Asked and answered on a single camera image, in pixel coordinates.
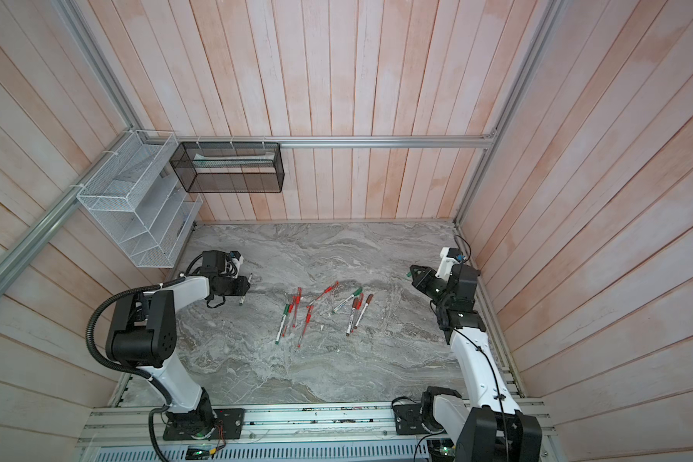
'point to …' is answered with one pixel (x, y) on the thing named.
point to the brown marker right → (368, 302)
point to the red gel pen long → (307, 321)
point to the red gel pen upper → (325, 292)
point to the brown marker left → (355, 301)
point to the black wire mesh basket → (229, 167)
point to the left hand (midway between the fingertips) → (245, 286)
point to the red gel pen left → (297, 302)
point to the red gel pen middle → (291, 307)
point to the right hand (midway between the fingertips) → (412, 264)
